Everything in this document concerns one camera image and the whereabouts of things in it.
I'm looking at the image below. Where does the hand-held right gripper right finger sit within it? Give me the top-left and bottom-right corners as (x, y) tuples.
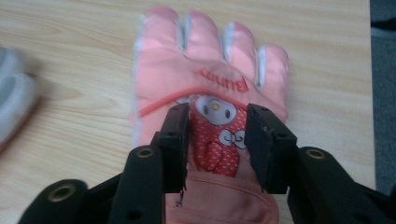
(244, 104), (298, 195)

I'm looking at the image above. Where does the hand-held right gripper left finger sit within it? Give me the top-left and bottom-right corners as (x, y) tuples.
(150, 102), (191, 194)

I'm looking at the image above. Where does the plain light blue knit glove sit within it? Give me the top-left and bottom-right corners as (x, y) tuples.
(0, 46), (39, 147)

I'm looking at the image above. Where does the pink padded glove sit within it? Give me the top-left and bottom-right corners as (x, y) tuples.
(129, 6), (290, 224)

